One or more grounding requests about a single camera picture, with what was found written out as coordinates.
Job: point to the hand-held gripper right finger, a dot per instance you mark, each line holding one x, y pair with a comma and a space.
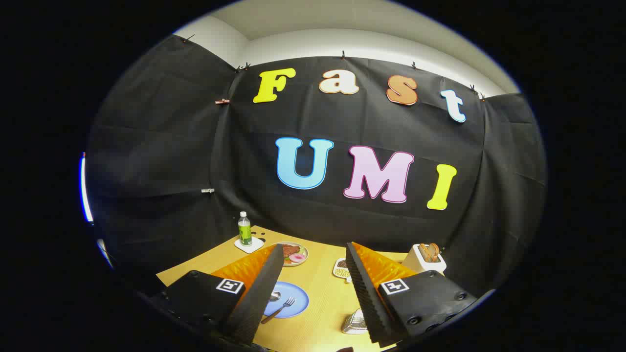
364, 288

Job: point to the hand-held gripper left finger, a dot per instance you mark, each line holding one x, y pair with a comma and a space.
261, 288

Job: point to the white divided dish with beans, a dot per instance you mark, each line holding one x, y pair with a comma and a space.
341, 271

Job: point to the metal drain basket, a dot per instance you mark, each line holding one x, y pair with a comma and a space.
354, 322

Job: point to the blue round plate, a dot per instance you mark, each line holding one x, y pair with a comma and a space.
299, 305

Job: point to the white square coaster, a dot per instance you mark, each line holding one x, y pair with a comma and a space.
255, 247

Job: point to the pink ham slice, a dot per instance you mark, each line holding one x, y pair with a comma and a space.
297, 257

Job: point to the brown meat piece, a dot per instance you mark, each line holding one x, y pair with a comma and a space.
291, 250

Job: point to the beige plate with food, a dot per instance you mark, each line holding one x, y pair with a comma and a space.
305, 251

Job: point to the white toaster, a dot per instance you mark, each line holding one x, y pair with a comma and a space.
415, 263

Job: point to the green label plastic bottle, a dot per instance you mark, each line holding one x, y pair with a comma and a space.
244, 230

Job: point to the brown bread slice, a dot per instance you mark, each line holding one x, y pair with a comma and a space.
424, 252
434, 250

